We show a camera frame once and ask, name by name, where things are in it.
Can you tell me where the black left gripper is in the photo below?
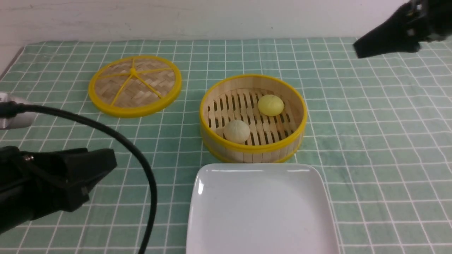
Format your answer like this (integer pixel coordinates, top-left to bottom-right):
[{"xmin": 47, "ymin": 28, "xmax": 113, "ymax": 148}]
[{"xmin": 0, "ymin": 146, "xmax": 117, "ymax": 233}]

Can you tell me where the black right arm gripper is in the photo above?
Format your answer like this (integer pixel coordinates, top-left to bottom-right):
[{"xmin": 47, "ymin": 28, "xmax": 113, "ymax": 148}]
[{"xmin": 352, "ymin": 0, "xmax": 452, "ymax": 59}]

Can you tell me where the yellow steamed bun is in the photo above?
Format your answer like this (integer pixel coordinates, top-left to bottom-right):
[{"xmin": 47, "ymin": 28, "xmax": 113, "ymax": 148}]
[{"xmin": 258, "ymin": 95, "xmax": 284, "ymax": 117}]

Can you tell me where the white steamed bun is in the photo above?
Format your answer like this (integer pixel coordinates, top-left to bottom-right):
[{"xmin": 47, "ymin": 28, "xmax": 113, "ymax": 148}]
[{"xmin": 223, "ymin": 120, "xmax": 251, "ymax": 144}]

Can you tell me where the white square plate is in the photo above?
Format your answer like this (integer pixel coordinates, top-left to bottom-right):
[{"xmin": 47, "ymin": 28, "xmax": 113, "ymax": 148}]
[{"xmin": 185, "ymin": 163, "xmax": 340, "ymax": 254}]

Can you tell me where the green checkered tablecloth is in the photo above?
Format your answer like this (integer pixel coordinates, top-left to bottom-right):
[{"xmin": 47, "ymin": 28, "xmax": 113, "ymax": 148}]
[{"xmin": 1, "ymin": 37, "xmax": 452, "ymax": 254}]

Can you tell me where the yellow bamboo steamer lid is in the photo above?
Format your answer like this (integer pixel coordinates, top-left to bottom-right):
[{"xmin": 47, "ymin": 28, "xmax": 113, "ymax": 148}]
[{"xmin": 88, "ymin": 55, "xmax": 182, "ymax": 118}]

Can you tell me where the yellow bamboo steamer basket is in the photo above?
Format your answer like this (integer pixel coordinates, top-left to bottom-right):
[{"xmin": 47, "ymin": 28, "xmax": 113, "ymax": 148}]
[{"xmin": 199, "ymin": 74, "xmax": 308, "ymax": 163}]

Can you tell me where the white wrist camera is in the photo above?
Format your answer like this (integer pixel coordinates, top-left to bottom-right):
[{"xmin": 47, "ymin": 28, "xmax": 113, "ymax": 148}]
[{"xmin": 0, "ymin": 92, "xmax": 36, "ymax": 130}]

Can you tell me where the black cable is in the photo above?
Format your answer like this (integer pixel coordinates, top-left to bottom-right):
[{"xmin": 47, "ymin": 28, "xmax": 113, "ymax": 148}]
[{"xmin": 0, "ymin": 101, "xmax": 158, "ymax": 254}]

